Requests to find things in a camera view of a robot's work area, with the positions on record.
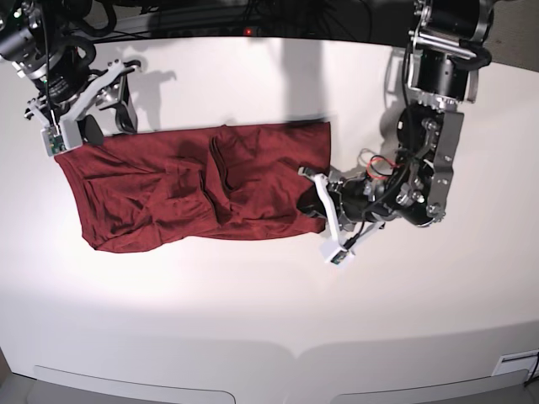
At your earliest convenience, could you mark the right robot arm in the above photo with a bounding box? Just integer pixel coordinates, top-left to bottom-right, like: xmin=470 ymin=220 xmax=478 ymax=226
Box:
xmin=1 ymin=1 xmax=141 ymax=157

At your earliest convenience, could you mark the white label box with cable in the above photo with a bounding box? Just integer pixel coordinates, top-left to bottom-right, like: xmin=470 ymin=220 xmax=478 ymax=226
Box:
xmin=492 ymin=349 xmax=538 ymax=381

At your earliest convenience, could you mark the red long-sleeve T-shirt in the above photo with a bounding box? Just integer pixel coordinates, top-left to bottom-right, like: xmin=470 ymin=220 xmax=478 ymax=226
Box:
xmin=56 ymin=121 xmax=331 ymax=253

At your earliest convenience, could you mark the black power strip red switch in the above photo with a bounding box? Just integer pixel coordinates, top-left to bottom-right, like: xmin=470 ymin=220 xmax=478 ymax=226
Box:
xmin=150 ymin=26 xmax=257 ymax=39

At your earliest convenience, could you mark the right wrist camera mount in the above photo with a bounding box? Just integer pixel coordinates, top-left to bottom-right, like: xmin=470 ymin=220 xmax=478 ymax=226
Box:
xmin=24 ymin=59 xmax=141 ymax=157

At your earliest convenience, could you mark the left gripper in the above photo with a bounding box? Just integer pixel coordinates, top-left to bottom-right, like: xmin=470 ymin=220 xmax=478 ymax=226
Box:
xmin=296 ymin=176 xmax=392 ymax=231

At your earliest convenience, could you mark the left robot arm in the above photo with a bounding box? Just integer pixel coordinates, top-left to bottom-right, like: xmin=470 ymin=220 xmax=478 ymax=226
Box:
xmin=297 ymin=1 xmax=494 ymax=231

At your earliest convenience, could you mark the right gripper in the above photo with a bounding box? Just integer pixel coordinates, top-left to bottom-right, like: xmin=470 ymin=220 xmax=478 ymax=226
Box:
xmin=33 ymin=45 xmax=137 ymax=146

